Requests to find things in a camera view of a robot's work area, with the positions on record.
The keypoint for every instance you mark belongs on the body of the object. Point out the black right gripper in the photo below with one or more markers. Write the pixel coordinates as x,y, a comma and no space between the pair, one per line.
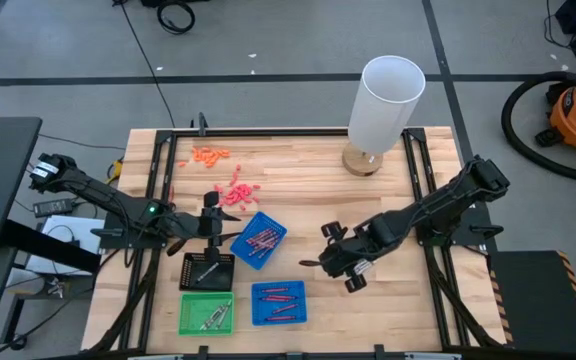
345,255

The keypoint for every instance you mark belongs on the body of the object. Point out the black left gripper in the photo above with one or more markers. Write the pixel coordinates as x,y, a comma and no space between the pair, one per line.
210,222

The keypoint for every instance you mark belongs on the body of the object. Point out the blue plastic slotted basket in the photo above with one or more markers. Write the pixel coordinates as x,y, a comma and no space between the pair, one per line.
240,245
263,307

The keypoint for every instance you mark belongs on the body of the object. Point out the grey crayon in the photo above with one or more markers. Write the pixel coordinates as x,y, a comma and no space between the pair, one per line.
208,271

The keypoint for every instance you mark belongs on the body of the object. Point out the white crayon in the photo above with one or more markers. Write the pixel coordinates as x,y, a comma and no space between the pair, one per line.
215,316
224,312
208,320

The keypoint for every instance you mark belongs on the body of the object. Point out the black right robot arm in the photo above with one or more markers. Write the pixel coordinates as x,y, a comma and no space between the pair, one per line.
443,200

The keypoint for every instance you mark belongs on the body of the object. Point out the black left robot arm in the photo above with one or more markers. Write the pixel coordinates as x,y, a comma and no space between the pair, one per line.
98,192

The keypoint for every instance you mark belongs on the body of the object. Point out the black plastic slotted basket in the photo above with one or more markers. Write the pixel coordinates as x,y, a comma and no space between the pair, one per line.
190,282

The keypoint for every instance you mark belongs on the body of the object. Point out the green plastic slotted basket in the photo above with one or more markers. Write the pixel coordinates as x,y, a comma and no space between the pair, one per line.
190,315

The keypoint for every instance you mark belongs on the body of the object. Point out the round wooden lamp base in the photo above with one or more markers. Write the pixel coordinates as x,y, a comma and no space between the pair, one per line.
355,165

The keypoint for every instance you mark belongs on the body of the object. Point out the yellow clamp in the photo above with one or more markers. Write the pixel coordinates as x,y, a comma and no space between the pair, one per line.
116,170

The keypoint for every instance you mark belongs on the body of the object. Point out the white box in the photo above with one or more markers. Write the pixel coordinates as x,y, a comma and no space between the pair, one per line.
63,240

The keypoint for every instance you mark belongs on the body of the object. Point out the white cylindrical lamp shade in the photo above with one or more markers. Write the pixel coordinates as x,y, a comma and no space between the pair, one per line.
388,100

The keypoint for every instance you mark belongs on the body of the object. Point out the black power adapter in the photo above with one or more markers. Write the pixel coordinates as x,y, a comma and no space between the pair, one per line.
53,207

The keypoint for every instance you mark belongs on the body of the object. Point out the bunch of keys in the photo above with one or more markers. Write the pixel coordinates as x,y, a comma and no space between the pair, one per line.
56,288

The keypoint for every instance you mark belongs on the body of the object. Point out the black desk leg beam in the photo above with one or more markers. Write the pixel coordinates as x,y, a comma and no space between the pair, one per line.
43,245

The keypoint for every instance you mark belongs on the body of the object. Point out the black hazard-striped platform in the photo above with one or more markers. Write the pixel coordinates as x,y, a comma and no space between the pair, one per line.
533,300

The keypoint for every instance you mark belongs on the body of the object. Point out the black desk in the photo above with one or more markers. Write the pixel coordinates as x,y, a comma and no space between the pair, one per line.
3,175

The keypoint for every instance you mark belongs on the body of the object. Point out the black aluminium table frame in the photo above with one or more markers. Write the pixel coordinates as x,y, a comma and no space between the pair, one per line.
248,132

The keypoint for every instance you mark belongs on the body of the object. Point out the black clamp bracket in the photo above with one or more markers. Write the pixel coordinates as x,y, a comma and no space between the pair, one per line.
202,125

